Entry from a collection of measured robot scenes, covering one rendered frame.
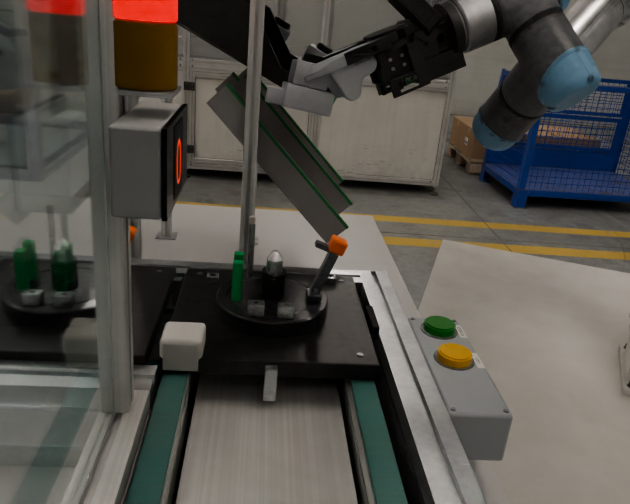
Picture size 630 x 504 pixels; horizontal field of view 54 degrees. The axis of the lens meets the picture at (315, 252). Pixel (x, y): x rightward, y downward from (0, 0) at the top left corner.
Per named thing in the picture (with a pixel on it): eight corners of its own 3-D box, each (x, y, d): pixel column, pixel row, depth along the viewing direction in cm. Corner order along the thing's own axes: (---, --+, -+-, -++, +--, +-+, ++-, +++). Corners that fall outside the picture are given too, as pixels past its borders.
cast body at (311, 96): (323, 114, 84) (335, 61, 82) (330, 117, 80) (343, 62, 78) (263, 100, 82) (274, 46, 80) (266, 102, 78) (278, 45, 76)
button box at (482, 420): (450, 357, 85) (457, 317, 83) (503, 462, 66) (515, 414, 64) (400, 355, 85) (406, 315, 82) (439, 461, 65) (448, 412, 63)
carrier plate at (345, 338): (351, 288, 91) (353, 275, 91) (378, 380, 69) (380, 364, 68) (186, 280, 89) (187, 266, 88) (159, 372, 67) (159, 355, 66)
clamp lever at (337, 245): (320, 290, 79) (347, 239, 77) (322, 297, 77) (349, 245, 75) (295, 280, 78) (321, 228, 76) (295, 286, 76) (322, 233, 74)
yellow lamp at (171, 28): (181, 85, 52) (181, 22, 50) (172, 93, 47) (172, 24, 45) (119, 80, 51) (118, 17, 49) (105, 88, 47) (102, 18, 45)
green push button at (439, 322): (448, 329, 82) (451, 315, 81) (457, 344, 78) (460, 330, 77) (419, 327, 81) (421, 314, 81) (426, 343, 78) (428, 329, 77)
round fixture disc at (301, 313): (322, 289, 86) (323, 276, 85) (331, 340, 73) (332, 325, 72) (219, 284, 84) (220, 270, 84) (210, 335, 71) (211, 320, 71)
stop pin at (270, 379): (275, 395, 69) (277, 364, 68) (275, 401, 68) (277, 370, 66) (262, 394, 69) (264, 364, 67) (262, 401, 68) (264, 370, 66)
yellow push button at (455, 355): (464, 357, 75) (467, 342, 75) (474, 375, 72) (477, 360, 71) (432, 355, 75) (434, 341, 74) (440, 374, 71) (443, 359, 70)
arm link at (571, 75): (568, 119, 87) (530, 56, 89) (620, 71, 76) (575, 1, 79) (523, 134, 84) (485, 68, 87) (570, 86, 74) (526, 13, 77)
